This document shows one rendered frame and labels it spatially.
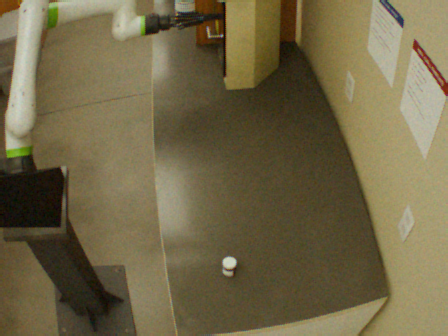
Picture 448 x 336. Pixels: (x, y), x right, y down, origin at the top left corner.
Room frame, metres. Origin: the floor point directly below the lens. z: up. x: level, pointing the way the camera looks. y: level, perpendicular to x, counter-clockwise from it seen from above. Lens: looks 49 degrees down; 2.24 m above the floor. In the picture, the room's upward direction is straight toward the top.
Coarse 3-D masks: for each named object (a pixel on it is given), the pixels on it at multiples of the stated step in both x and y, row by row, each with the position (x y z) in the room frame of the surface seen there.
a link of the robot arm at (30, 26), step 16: (32, 0) 1.25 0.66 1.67; (32, 16) 1.21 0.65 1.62; (32, 32) 1.18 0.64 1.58; (16, 48) 1.14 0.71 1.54; (32, 48) 1.14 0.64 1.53; (16, 64) 1.09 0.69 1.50; (32, 64) 1.10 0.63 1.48; (16, 80) 1.05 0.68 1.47; (32, 80) 1.07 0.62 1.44; (16, 96) 1.00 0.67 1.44; (32, 96) 1.03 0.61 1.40; (16, 112) 0.96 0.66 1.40; (32, 112) 0.98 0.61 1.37; (16, 128) 0.93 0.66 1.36; (32, 128) 0.96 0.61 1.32
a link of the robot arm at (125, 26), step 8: (120, 16) 1.51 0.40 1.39; (128, 16) 1.51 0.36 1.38; (136, 16) 1.53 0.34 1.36; (144, 16) 1.53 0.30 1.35; (112, 24) 1.51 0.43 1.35; (120, 24) 1.48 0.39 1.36; (128, 24) 1.49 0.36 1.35; (136, 24) 1.49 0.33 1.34; (144, 24) 1.49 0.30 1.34; (112, 32) 1.48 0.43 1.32; (120, 32) 1.46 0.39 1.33; (128, 32) 1.47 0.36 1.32; (136, 32) 1.48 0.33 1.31; (144, 32) 1.48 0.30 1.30; (120, 40) 1.47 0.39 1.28
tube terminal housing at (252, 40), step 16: (240, 0) 1.53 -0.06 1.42; (256, 0) 1.55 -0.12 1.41; (272, 0) 1.64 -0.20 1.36; (240, 16) 1.53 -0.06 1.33; (256, 16) 1.55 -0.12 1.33; (272, 16) 1.64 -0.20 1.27; (240, 32) 1.53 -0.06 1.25; (256, 32) 1.55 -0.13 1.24; (272, 32) 1.65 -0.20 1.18; (240, 48) 1.53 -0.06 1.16; (256, 48) 1.55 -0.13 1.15; (272, 48) 1.65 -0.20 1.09; (240, 64) 1.53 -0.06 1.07; (256, 64) 1.55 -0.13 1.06; (272, 64) 1.65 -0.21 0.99; (224, 80) 1.58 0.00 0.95; (240, 80) 1.53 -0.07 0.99; (256, 80) 1.55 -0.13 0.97
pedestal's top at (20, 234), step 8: (64, 168) 1.12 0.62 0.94; (64, 176) 1.08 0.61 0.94; (64, 184) 1.04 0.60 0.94; (64, 192) 1.00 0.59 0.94; (64, 200) 0.97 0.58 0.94; (64, 208) 0.93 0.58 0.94; (64, 216) 0.89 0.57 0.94; (64, 224) 0.86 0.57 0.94; (8, 232) 0.79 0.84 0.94; (16, 232) 0.80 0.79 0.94; (24, 232) 0.80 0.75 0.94; (32, 232) 0.81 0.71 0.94; (40, 232) 0.81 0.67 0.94; (48, 232) 0.82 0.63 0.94; (56, 232) 0.82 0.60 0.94; (64, 232) 0.82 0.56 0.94; (8, 240) 0.77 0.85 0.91; (16, 240) 0.78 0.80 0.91; (24, 240) 0.79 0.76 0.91; (32, 240) 0.79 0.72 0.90; (40, 240) 0.80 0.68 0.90
